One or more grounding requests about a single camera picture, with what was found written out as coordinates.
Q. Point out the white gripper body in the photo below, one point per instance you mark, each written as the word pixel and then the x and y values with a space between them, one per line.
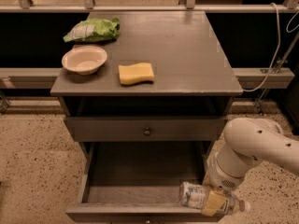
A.
pixel 221 178

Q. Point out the white bowl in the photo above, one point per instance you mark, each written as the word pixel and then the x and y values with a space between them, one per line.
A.
pixel 84 60

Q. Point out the open grey bottom drawer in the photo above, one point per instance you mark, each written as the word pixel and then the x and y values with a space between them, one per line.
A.
pixel 139 182

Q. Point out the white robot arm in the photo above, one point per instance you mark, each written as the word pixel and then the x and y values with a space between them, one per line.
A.
pixel 248 142

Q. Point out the green chip bag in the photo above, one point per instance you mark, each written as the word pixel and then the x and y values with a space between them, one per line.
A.
pixel 94 30

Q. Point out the clear plastic water bottle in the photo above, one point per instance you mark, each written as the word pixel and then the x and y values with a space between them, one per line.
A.
pixel 194 196

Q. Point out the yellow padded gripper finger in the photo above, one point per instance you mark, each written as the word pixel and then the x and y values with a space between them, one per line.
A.
pixel 216 199

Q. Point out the yellow sponge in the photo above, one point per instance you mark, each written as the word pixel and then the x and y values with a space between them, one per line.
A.
pixel 135 73

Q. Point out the grey wooden drawer cabinet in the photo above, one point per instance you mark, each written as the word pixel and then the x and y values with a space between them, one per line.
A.
pixel 192 76

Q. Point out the closed grey drawer with knob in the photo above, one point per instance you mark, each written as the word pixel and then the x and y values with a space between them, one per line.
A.
pixel 144 129

